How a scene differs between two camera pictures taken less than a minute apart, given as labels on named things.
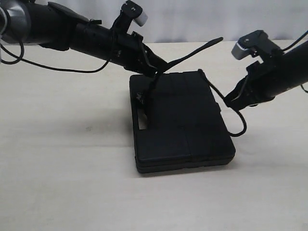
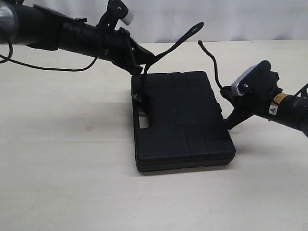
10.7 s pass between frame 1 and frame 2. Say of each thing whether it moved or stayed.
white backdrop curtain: stayed
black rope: moved
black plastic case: stayed
